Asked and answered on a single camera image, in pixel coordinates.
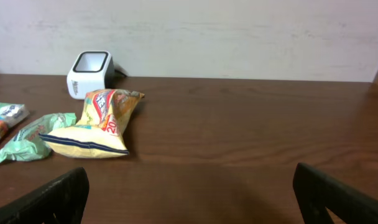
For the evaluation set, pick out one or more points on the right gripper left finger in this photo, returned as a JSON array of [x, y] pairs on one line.
[[61, 200]]

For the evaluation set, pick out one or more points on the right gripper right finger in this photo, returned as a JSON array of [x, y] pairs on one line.
[[318, 193]]

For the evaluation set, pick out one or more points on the light green pouch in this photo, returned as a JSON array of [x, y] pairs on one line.
[[26, 145]]

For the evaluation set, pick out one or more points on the yellow snack chip bag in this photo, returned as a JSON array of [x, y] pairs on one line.
[[98, 134]]

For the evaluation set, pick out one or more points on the teal tissue packet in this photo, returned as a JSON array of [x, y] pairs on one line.
[[12, 114]]

